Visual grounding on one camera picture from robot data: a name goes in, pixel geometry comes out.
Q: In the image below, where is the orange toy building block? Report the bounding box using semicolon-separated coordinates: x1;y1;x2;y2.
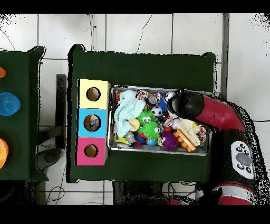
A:
173;129;196;153

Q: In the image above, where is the mint green cloth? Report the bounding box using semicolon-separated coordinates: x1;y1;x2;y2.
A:
113;89;147;138

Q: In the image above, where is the black cable bundle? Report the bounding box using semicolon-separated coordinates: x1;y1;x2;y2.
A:
161;181;198;200

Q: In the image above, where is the purple spiky toy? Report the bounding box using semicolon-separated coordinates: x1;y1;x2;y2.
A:
160;132;178;152

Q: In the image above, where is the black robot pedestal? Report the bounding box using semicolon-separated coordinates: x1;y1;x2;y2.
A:
112;181;163;205

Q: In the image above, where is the wooden box with three holes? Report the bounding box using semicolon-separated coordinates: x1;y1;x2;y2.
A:
75;79;112;166

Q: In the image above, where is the blue plastic cup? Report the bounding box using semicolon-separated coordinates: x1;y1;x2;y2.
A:
0;92;21;117

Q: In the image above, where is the green fuzzy toy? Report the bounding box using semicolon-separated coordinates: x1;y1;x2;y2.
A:
143;120;161;140

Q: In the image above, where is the small soccer ball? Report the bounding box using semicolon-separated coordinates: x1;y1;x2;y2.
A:
151;105;163;118

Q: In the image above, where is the silver drink can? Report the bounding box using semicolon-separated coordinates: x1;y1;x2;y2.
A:
146;94;158;106

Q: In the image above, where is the cream knitted cloth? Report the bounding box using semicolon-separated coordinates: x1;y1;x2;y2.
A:
176;118;201;147

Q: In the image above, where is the shallow wire mesh bin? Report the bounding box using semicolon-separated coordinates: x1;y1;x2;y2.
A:
107;85;214;156

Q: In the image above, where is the dark green table cloth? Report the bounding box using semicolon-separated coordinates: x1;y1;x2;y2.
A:
0;46;49;183
67;44;217;188

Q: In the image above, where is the black flat panel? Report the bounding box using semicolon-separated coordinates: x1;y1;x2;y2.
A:
55;73;68;150

